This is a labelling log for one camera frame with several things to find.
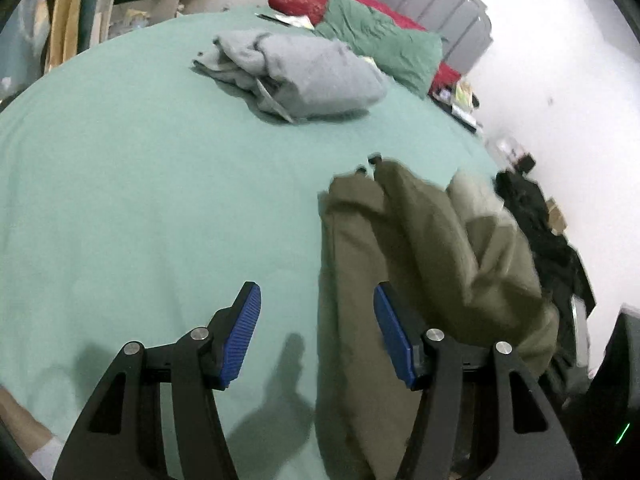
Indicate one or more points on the cardboard box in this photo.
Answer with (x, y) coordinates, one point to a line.
(557, 215)

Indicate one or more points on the yellow frame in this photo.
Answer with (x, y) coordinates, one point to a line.
(65, 15)

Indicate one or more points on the small red patterned pillow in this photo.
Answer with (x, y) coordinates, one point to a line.
(445, 77)

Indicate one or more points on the white papers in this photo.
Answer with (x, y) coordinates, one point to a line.
(297, 21)

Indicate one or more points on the grey padded headboard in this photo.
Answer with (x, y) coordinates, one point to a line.
(435, 5)

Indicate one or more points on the green pillow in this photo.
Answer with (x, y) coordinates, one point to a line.
(390, 40)

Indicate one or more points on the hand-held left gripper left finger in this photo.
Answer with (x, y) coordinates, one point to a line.
(242, 335)

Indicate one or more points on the black phone on bed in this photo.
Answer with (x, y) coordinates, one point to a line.
(267, 16)

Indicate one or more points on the person's leg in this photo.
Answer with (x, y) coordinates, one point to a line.
(30, 440)

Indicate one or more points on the white box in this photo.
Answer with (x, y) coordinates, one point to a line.
(502, 145)

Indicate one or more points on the teal curtain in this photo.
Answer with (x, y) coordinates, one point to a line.
(92, 5)

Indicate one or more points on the small black box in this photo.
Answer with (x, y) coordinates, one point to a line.
(526, 162)

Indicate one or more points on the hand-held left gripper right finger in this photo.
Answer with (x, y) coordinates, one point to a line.
(392, 335)

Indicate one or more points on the pile of black clothes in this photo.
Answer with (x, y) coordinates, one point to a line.
(545, 250)

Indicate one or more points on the olive green hooded jacket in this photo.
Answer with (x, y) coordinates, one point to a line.
(425, 260)

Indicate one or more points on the yellow green snack bag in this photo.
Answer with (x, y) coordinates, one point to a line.
(462, 96)

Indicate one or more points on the bed with green sheet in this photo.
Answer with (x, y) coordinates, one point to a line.
(150, 200)

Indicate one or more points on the grey crumpled garment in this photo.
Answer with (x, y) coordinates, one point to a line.
(310, 77)

